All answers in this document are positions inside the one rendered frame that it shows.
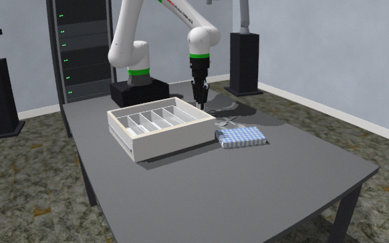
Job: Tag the blue and white checkered towel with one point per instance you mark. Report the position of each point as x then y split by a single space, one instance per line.
240 137

